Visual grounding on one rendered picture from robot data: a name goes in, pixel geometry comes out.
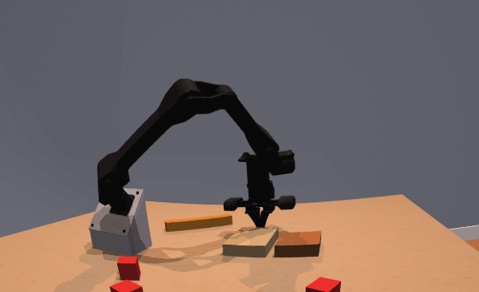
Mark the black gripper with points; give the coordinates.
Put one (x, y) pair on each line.
(259, 193)

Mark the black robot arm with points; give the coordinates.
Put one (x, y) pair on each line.
(184, 99)

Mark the orange long flat bar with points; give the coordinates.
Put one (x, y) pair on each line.
(198, 223)

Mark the small red cube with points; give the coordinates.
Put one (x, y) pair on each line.
(129, 268)
(324, 285)
(126, 286)

